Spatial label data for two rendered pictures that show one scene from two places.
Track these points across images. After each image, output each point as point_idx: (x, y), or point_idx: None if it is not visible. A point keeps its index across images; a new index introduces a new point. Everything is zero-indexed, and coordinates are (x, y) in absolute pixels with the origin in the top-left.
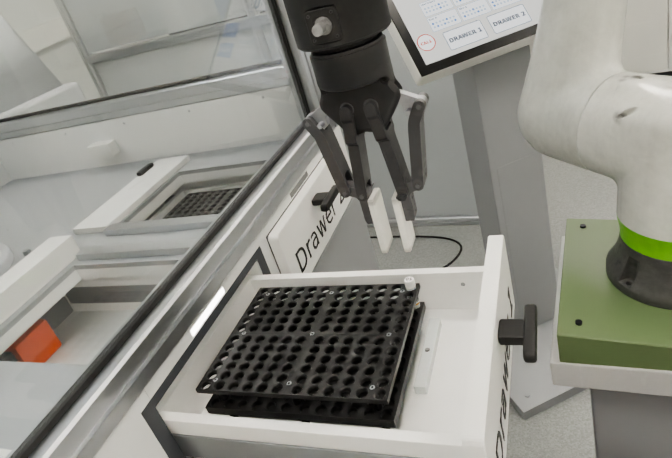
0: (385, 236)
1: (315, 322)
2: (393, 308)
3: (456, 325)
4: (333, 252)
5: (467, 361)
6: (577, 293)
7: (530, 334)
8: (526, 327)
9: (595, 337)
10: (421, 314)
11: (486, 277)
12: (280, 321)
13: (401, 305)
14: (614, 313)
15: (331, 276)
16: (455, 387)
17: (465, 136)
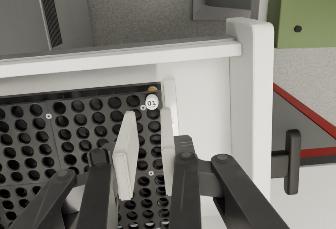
0: (137, 149)
1: (57, 165)
2: (142, 136)
3: (189, 76)
4: None
5: (208, 121)
6: None
7: (295, 175)
8: (292, 167)
9: (309, 46)
10: (162, 103)
11: (257, 123)
12: (9, 164)
13: (150, 131)
14: (330, 7)
15: (25, 74)
16: (203, 149)
17: None
